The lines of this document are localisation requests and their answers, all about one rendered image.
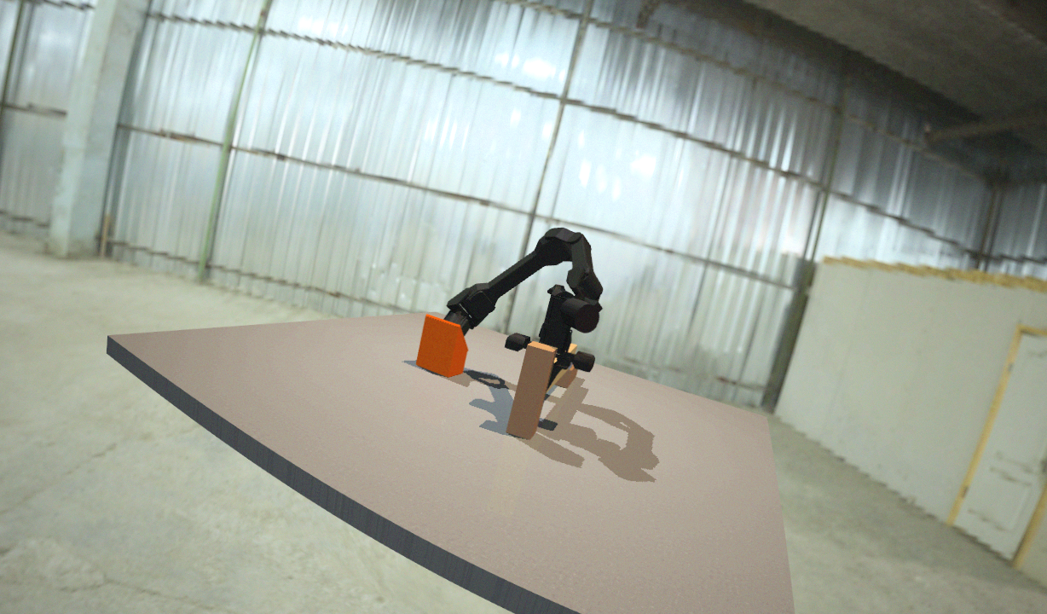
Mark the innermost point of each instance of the brown wooden post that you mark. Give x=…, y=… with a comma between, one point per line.
x=532, y=389

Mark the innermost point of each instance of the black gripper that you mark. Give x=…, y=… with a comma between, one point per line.
x=555, y=334

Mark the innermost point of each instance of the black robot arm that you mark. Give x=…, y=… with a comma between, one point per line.
x=557, y=245

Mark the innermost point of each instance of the long tan wooden rail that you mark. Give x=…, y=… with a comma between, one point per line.
x=561, y=373

